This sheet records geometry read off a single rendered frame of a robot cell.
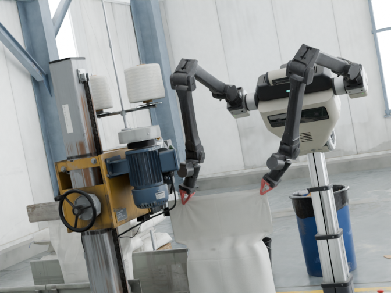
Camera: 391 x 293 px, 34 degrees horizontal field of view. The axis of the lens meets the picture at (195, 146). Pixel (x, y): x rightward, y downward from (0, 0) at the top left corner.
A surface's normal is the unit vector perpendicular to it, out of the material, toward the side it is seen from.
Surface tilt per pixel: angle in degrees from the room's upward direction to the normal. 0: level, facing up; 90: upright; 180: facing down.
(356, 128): 90
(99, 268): 90
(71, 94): 90
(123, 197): 90
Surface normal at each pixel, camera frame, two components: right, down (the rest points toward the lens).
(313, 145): -0.19, 0.72
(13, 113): 0.90, -0.15
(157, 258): -0.40, 0.12
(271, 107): -0.39, -0.68
